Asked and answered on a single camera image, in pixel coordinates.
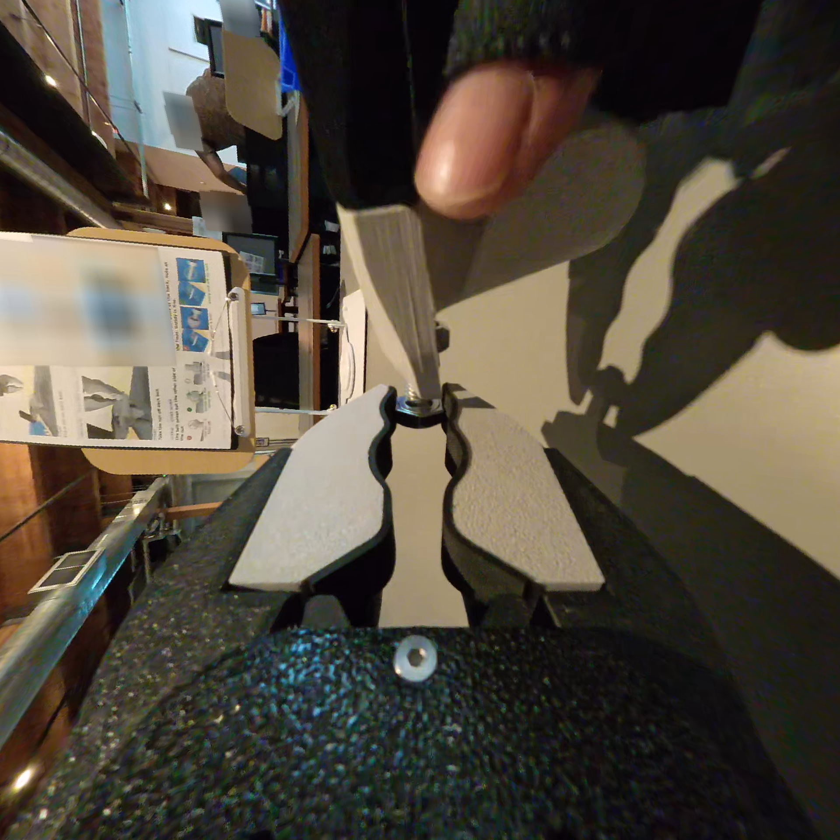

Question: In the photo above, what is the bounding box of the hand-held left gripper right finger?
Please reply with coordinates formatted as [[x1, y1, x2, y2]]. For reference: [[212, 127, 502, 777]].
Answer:
[[440, 384, 606, 592]]

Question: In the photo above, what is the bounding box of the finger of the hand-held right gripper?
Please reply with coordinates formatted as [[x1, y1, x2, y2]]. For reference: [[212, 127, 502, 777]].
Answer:
[[436, 118, 648, 312], [336, 203, 451, 403]]

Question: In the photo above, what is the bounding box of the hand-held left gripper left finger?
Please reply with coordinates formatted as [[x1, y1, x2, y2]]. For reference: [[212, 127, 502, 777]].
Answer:
[[227, 384, 400, 595]]

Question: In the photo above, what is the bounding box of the silver hex nut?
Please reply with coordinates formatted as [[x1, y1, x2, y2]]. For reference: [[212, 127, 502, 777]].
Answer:
[[394, 399, 448, 427]]

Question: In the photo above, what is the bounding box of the person's right forearm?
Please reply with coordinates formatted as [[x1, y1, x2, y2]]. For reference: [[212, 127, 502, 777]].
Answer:
[[279, 0, 769, 211]]

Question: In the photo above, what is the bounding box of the person's right hand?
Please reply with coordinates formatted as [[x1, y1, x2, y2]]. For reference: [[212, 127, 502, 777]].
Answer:
[[413, 62, 601, 221]]

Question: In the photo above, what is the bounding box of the instruction poster board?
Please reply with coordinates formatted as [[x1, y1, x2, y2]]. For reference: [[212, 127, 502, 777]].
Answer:
[[0, 226, 257, 475]]

